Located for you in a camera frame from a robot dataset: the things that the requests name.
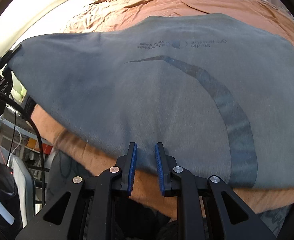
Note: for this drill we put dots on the grey t-shirt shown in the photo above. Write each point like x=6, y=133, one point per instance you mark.
x=137, y=92

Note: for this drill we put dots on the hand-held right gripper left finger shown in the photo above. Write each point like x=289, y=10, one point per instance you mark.
x=132, y=170

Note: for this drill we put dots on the light green cloth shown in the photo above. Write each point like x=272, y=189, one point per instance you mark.
x=20, y=91

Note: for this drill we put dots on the white curved tube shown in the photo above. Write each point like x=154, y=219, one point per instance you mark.
x=2, y=210

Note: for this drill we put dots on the storage rack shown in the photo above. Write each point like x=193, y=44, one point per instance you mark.
x=4, y=130

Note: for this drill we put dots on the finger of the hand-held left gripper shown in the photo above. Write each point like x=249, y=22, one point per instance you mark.
x=13, y=53

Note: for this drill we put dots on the orange duvet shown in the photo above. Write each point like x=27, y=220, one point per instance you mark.
x=162, y=5

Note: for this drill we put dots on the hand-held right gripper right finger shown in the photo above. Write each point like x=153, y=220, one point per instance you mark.
x=160, y=170

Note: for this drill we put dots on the grey printed pants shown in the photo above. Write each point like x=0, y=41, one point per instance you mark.
x=64, y=170

